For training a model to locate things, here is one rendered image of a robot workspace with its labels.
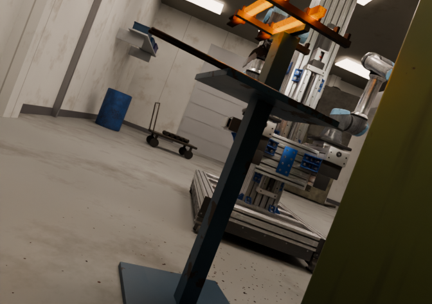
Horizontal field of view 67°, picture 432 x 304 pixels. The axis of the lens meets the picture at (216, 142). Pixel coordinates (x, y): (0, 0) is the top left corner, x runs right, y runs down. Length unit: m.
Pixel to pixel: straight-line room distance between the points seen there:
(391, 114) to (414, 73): 0.10
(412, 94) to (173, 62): 9.52
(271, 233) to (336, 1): 1.64
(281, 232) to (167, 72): 8.47
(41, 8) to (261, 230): 3.02
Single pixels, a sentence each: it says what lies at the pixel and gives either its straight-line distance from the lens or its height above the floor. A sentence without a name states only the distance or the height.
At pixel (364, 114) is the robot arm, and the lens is 2.39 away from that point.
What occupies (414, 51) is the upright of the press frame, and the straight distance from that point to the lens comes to 0.93.
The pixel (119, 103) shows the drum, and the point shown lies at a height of 0.54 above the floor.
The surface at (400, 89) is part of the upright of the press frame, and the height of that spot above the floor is 0.82.
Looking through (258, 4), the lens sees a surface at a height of 1.00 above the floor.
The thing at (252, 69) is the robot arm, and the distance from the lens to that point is 2.15.
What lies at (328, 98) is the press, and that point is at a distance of 8.29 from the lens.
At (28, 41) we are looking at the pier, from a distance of 3.89.
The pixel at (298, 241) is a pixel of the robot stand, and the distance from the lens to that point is 2.16.
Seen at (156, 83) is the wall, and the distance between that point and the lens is 10.12.
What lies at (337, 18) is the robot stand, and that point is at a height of 1.65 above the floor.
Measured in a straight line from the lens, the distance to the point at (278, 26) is 1.21.
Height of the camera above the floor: 0.56
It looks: level
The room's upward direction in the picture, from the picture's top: 21 degrees clockwise
